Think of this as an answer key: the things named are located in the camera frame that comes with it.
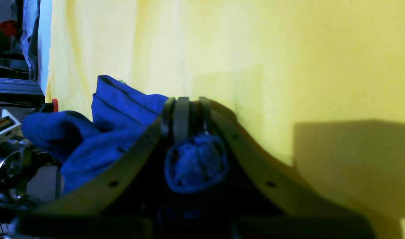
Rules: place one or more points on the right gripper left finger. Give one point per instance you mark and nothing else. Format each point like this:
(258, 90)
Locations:
(131, 199)

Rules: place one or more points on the yellow table cloth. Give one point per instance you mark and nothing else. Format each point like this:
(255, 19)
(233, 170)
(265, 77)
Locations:
(319, 84)

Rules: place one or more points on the navy blue long-sleeve shirt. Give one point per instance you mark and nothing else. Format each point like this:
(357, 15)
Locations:
(121, 114)

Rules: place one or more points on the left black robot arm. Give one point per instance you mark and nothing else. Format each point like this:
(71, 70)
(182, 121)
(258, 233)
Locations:
(20, 161)

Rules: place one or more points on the red clamp top left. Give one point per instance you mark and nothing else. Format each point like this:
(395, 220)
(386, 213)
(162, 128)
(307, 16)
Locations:
(55, 105)

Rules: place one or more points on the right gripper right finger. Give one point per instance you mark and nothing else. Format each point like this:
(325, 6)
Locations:
(288, 186)

